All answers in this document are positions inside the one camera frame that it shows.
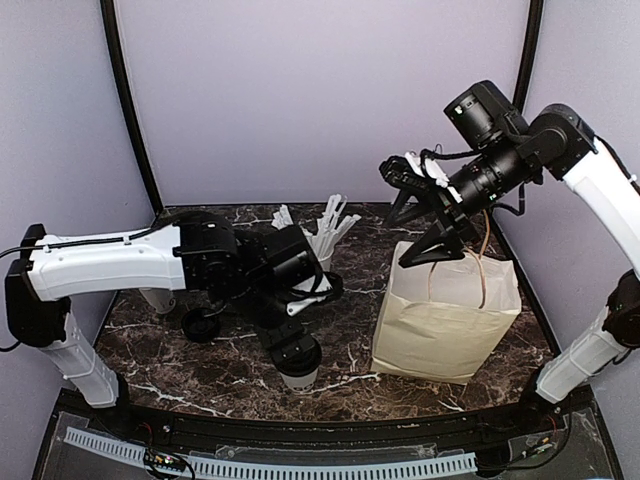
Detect black frame post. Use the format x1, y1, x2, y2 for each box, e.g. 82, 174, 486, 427
512, 0, 544, 112
99, 0, 164, 215

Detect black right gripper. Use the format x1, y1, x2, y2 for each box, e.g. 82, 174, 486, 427
382, 131, 532, 266

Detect brown paper takeout bag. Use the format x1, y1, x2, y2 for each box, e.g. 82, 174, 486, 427
371, 215, 522, 385

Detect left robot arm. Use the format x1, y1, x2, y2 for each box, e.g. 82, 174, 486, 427
4, 211, 333, 436

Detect black left frame post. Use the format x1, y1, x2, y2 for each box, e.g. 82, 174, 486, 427
99, 0, 164, 215

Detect white paper cup with straws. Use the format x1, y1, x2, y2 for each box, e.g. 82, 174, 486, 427
318, 253, 333, 272

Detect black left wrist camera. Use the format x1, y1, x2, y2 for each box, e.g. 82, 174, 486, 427
263, 225, 324, 298

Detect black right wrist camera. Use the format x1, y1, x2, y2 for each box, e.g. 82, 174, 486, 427
443, 80, 529, 150

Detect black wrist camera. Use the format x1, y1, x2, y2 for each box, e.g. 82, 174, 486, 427
443, 80, 529, 150
263, 225, 324, 298

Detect white slotted cable duct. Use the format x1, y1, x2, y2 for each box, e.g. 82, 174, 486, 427
63, 427, 477, 479

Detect wrapped white straw bundle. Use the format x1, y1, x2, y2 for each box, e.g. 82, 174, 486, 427
302, 194, 361, 259

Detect stack of black lids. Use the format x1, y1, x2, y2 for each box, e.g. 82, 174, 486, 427
181, 308, 221, 344

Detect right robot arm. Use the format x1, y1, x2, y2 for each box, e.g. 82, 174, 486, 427
379, 100, 639, 434

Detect stack of white paper cups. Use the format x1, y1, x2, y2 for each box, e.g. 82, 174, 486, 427
139, 288, 175, 315

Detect black right frame post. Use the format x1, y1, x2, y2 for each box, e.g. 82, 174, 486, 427
512, 0, 544, 112

